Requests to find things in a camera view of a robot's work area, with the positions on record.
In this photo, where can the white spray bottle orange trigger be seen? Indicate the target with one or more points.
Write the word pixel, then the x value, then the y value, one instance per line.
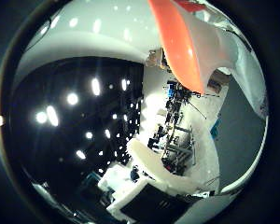
pixel 180 40

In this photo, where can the teal tag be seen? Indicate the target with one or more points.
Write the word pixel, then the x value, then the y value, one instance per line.
pixel 215 129

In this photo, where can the wooden shelf crate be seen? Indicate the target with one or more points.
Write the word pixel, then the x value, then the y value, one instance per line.
pixel 155 59

